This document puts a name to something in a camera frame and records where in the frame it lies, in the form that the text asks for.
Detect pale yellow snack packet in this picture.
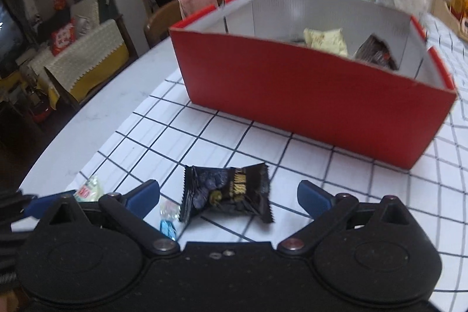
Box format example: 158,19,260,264
303,27,349,57

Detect clear blue wrapped candy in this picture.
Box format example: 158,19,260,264
159,200,182,240

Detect brown snack packet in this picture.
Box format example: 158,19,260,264
353,34,400,71

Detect white grid tablecloth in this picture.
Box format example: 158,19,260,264
68,14,468,301

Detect red cardboard box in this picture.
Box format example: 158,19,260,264
169,0,458,171

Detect red cushion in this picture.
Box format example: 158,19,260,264
50,23,76,56

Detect black gold snack packet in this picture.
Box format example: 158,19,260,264
180,162,276,225

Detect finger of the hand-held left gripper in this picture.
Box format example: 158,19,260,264
21,190,78,219

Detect sofa with cloth covers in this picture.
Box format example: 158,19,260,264
18,0,131,111

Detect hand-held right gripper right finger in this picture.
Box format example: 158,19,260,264
277,180,422,256

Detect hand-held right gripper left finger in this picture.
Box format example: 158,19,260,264
35,180,180,257

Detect pale green wrapped candy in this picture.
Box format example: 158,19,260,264
74,176,105,203

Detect wooden chair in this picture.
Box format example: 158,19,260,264
144,0,239,50

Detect pink towel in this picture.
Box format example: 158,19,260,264
175,0,217,20

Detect television screen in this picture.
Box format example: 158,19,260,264
0,0,28,79

